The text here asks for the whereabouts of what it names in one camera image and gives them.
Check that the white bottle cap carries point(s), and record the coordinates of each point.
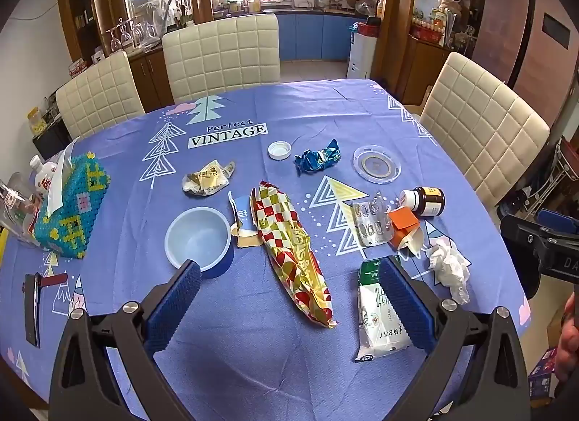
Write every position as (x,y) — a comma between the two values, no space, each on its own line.
(279,149)

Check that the cream quilted leather chair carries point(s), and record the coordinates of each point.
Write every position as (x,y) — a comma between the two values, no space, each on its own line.
(97,95)
(484,127)
(221,59)

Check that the person's right hand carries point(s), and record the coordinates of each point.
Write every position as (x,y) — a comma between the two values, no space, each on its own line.
(569,348)

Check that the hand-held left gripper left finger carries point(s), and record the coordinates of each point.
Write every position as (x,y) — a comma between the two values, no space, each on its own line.
(174,308)

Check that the beaded blue tissue box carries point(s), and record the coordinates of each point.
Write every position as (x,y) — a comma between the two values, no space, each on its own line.
(72,213)

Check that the clear plastic container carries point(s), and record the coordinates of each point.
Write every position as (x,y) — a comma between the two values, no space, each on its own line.
(16,213)

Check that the black flat rectangular object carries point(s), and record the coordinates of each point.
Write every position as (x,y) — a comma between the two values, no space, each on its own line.
(32,312)

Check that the torn blue white carton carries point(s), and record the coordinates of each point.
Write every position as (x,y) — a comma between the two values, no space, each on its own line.
(242,213)

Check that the wooden glass display cabinet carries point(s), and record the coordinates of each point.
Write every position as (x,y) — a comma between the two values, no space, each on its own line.
(144,73)

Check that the blue foil wrapper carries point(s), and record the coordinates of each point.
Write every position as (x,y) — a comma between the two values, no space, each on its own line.
(314,161)

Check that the brown medicine bottle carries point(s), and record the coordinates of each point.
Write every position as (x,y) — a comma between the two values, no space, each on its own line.
(429,201)

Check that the clear round plastic lid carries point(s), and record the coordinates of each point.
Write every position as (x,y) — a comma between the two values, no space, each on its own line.
(376,164)

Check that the white red-label plastic bottle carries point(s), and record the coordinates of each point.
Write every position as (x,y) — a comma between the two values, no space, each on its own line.
(43,177)

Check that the wooden shelf cabinet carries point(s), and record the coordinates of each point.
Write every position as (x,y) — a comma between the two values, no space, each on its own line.
(420,68)

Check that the yellow wrapper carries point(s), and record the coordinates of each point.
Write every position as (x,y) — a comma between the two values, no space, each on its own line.
(208,177)

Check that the orange paper box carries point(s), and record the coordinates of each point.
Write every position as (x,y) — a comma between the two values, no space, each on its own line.
(402,220)

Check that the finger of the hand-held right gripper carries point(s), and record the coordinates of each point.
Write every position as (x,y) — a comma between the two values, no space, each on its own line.
(520,231)
(556,221)

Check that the blue paper cup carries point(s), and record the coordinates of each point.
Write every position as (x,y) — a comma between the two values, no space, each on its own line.
(199,240)

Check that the purple cardboard box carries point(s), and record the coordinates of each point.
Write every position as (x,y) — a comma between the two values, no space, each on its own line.
(543,371)

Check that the blue kitchen counter cabinets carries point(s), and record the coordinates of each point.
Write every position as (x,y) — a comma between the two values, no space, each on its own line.
(316,36)

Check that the copper refrigerator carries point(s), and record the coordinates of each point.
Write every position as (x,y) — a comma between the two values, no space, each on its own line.
(520,41)

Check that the red gold checkered wrapper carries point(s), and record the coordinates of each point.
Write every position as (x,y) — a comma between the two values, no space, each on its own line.
(294,249)

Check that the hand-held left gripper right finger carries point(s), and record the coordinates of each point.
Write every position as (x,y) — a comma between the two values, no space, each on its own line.
(407,303)

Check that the silver blister pack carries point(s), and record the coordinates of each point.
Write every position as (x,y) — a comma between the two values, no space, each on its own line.
(373,226)

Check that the green white food packet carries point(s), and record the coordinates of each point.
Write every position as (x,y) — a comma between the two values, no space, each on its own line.
(371,312)

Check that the white tissue sheet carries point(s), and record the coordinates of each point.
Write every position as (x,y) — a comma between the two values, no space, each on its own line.
(59,181)

